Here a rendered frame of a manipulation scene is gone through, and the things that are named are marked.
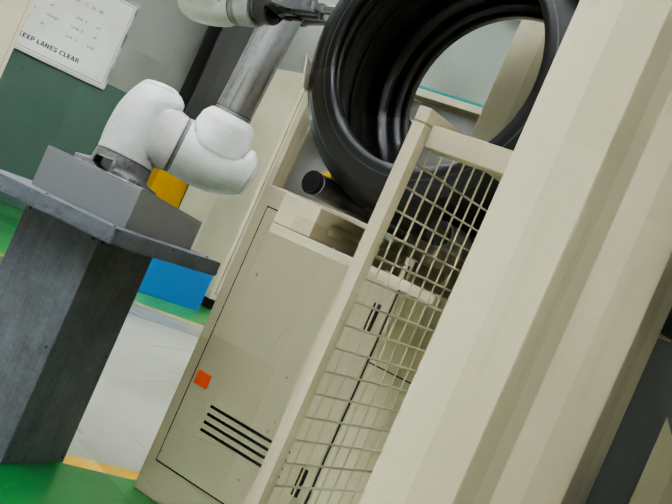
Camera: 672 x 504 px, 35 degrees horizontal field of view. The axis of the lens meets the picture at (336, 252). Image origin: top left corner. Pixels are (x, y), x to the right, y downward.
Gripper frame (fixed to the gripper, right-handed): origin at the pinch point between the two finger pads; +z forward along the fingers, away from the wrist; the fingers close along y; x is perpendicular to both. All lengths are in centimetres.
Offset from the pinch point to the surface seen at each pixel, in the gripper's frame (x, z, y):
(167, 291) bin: 64, -380, 413
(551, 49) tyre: 7, 52, -12
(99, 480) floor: 116, -67, 49
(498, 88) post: 2.9, 25.3, 25.8
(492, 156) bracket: 37, 70, -60
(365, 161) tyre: 30.8, 23.7, -12.2
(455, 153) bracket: 38, 66, -60
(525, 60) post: -3.7, 29.4, 25.8
